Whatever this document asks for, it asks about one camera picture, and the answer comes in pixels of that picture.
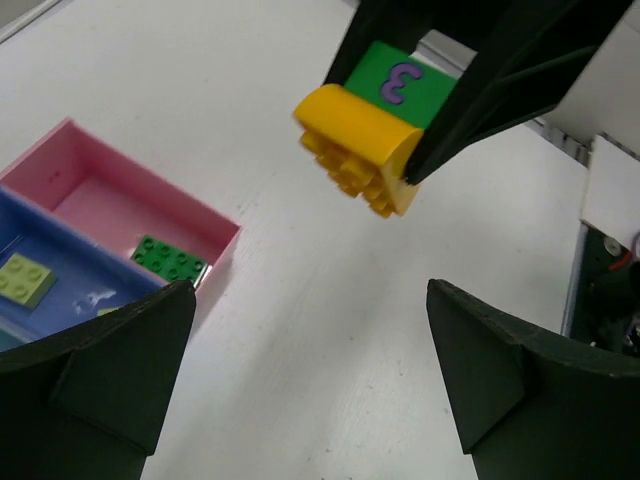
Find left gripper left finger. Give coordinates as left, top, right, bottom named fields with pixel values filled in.
left=1, top=281, right=196, bottom=479

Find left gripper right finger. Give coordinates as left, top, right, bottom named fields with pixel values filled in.
left=426, top=279, right=639, bottom=479

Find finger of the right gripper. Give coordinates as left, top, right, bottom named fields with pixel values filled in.
left=324, top=0, right=435, bottom=85
left=404, top=1, right=632, bottom=185

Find green number lego brick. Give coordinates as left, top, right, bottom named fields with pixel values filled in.
left=344, top=41, right=457, bottom=129

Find yellow arch lego brick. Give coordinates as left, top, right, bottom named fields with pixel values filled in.
left=293, top=84, right=424, bottom=218

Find light green lego brick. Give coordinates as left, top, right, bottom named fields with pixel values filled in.
left=0, top=253, right=57, bottom=310

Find dark green lego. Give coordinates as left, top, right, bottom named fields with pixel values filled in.
left=131, top=235, right=209, bottom=288

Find blue container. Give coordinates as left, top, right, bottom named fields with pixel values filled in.
left=1, top=189, right=164, bottom=351

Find pink container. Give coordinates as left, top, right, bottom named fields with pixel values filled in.
left=1, top=119, right=241, bottom=322

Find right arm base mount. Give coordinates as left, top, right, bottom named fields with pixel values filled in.
left=561, top=224, right=639, bottom=358

